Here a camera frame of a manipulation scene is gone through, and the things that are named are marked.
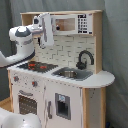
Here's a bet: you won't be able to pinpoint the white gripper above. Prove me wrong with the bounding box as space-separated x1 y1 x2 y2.
33 13 54 47

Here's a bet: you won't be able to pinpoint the white toy microwave door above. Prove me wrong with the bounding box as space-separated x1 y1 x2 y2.
52 14 78 35

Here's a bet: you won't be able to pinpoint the small metal pot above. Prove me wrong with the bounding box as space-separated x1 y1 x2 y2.
62 71 77 78

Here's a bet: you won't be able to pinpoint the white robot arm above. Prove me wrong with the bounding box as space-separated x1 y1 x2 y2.
0 12 54 128

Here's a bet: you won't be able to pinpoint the wooden toy kitchen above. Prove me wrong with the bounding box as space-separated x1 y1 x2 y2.
9 10 115 128

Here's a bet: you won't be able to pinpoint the microwave button panel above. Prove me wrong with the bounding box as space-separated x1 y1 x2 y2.
78 14 93 34

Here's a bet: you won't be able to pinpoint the black stovetop red burners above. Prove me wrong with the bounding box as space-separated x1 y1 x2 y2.
20 61 56 73

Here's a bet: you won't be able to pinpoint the black toy faucet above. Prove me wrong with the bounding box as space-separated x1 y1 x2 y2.
76 50 94 70

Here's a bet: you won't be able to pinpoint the right red stove knob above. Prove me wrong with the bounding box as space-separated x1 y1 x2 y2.
32 81 38 87

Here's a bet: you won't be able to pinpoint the red stove knob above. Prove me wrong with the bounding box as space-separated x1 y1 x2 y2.
32 81 38 87
12 75 20 83

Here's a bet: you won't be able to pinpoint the left red stove knob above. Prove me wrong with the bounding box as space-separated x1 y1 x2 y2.
12 75 20 83

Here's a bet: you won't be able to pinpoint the grey toy sink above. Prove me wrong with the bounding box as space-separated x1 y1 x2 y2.
53 67 92 81

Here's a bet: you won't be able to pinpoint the grey ice dispenser panel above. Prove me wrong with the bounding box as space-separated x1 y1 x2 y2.
55 93 71 120

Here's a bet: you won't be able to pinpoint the oven door with handle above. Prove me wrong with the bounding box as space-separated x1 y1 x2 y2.
18 90 37 115

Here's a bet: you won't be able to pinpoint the grey cabinet door handle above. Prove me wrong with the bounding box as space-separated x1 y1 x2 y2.
47 101 52 119

